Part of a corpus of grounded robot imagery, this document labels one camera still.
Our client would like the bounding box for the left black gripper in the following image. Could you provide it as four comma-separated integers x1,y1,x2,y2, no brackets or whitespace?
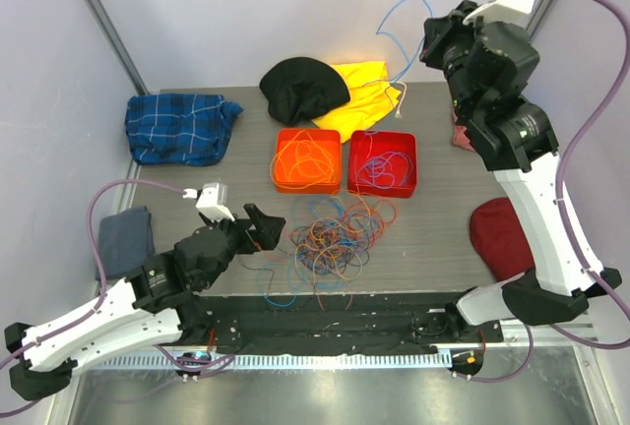
201,203,285,289

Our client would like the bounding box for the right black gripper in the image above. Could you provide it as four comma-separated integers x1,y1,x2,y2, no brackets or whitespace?
418,0,498,121

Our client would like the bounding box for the blue wire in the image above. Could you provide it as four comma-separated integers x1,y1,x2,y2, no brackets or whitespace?
362,0,434,151
368,149,414,185
356,152,395,190

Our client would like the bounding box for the yellow wire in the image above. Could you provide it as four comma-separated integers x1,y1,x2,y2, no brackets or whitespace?
269,130,341,193

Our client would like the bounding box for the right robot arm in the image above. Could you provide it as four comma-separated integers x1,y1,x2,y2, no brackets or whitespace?
419,0,622,341

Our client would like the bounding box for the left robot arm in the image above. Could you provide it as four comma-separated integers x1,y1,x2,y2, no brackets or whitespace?
5,204,285,400

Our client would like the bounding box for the orange plastic box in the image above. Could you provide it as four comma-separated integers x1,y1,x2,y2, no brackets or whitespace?
270,128,342,195

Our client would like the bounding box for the yellow cloth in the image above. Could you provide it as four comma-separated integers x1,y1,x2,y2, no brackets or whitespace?
312,61,407,143

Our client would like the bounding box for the pink cloth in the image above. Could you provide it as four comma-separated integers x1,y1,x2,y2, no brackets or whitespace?
452,123,474,152

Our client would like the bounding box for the grey cloth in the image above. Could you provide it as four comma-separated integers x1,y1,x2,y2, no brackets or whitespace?
97,207,156,280

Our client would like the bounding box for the blue plaid cloth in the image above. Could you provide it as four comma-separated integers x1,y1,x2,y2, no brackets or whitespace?
124,93,243,167

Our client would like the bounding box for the red plastic box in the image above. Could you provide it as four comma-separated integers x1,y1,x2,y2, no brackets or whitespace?
346,131,417,199

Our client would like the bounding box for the black cloth hat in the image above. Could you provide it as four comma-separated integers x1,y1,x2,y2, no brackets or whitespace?
259,57,350,127

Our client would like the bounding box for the dark red cloth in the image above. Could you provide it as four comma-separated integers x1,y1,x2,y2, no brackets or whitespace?
469,197,535,281

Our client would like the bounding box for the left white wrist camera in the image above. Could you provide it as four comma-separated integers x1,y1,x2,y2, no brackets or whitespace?
182,182,235,222

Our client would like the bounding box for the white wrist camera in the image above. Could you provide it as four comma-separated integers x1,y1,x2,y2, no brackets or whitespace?
463,0,536,26
182,182,235,222

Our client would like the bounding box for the tangled wire pile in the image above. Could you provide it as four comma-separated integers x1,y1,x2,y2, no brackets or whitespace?
235,193,398,312

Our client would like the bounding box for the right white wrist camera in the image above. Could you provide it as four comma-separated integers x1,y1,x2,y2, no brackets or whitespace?
463,0,536,26

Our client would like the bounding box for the white cord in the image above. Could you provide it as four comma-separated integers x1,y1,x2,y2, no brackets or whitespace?
388,80,409,121

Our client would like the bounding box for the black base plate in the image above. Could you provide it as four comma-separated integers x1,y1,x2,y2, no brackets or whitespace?
93,291,565,356

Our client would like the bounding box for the white cable duct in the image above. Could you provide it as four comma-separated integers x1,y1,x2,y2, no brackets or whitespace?
94,349,452,371

